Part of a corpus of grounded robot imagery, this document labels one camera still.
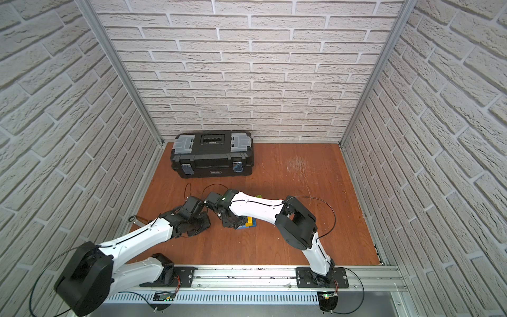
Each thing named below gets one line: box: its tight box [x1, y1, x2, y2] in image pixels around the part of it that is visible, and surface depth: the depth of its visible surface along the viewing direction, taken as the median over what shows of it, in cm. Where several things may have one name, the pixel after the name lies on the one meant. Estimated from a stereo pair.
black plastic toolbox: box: [169, 130, 255, 179], surface depth 97 cm
